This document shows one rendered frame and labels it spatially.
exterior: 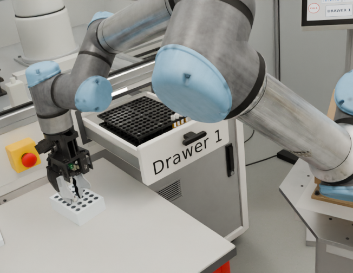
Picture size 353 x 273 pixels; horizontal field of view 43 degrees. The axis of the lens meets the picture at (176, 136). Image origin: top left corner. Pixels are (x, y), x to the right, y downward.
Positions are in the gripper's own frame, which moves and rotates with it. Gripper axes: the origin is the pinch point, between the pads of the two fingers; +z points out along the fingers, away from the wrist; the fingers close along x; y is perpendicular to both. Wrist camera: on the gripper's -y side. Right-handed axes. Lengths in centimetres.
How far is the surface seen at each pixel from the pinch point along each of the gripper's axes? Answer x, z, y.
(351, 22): 115, -15, 20
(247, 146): 156, 81, -60
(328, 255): 38, 21, 51
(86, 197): 2.5, 1.3, 2.0
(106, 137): 17.7, -7.0, -5.5
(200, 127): 31.7, -9.5, 17.2
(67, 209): -3.3, 1.4, 2.0
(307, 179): 44, 5, 41
